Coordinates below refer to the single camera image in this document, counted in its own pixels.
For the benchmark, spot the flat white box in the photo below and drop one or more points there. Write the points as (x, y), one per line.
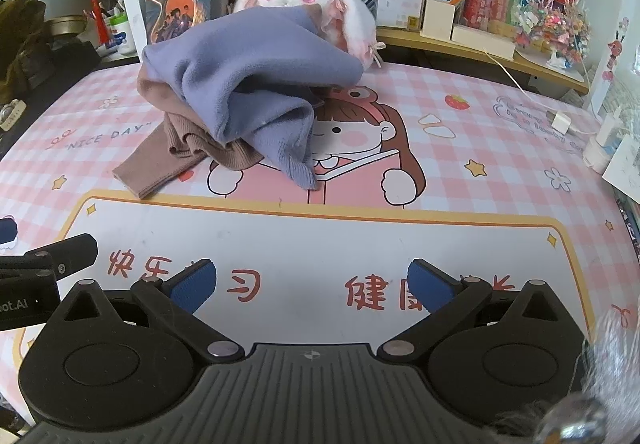
(482, 41)

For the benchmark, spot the colourful paper flower bouquet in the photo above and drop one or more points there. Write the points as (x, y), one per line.
(552, 26)

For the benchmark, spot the small white desk device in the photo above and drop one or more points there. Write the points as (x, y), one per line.
(602, 144)

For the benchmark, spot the bunch of pens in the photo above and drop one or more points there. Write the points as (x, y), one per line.
(102, 15)

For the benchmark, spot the cartoon wall sticker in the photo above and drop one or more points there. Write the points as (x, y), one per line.
(614, 51)

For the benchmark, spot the wooden bookshelf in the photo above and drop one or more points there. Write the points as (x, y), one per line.
(530, 66)

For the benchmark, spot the cream pen holder box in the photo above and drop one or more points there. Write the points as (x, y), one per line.
(440, 19)

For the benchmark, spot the purple and brown sweater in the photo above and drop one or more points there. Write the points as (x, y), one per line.
(250, 74)

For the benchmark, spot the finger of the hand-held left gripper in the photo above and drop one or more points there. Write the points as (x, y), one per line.
(6, 231)
(65, 256)

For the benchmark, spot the white charger plug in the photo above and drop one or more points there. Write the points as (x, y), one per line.
(560, 122)

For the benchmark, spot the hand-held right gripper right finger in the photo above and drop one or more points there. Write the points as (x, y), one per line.
(426, 286)

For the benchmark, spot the white lotion jar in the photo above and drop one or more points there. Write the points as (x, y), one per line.
(120, 36)

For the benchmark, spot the red tassel ornament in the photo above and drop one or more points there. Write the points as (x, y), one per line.
(97, 9)

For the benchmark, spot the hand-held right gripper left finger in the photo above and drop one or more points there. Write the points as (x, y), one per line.
(192, 285)

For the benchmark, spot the beige wristwatch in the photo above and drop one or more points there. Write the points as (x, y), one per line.
(10, 114)

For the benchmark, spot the pink checked cartoon desk mat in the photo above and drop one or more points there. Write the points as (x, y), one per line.
(475, 159)

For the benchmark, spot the dark olive cloth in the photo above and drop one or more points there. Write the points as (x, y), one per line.
(22, 49)

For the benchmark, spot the metal bowl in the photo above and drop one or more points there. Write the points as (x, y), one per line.
(67, 25)

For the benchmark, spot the white box with pink label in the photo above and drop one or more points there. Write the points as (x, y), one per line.
(397, 6)

